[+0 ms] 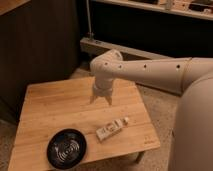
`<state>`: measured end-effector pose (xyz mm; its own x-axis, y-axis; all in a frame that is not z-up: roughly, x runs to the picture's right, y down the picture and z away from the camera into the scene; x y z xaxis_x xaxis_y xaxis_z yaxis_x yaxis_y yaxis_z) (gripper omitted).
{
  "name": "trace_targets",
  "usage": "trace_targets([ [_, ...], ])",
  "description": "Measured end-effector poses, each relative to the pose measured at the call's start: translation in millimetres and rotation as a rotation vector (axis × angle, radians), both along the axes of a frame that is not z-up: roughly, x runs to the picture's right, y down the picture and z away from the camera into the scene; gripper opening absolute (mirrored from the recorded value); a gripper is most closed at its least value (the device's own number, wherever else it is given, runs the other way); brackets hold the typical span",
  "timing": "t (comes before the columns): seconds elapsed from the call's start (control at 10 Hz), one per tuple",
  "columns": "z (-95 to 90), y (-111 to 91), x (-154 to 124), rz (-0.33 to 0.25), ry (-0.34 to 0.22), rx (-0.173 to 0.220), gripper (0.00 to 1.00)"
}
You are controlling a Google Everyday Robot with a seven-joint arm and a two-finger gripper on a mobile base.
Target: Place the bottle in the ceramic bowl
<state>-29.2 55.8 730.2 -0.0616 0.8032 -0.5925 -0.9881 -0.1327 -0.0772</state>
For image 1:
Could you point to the black ceramic bowl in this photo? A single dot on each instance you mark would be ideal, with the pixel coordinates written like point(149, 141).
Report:
point(66, 149)

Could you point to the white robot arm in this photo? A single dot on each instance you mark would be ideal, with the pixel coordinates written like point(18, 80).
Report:
point(191, 78)

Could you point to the metal vertical pole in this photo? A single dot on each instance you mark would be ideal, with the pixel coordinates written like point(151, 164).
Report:
point(90, 32)

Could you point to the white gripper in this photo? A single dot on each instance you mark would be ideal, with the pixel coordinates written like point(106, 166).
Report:
point(102, 91)

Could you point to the wooden shelf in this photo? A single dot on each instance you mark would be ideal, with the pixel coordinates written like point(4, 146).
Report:
point(175, 7)

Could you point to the wooden table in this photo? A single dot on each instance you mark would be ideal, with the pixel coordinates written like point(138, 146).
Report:
point(53, 106)

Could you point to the grey metal beam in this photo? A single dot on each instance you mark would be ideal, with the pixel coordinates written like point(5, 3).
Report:
point(97, 47)

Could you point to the white labelled bottle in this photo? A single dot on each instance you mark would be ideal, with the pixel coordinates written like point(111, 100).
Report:
point(111, 128)

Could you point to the dark wooden cabinet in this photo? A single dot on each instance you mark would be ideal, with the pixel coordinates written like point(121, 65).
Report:
point(39, 42)

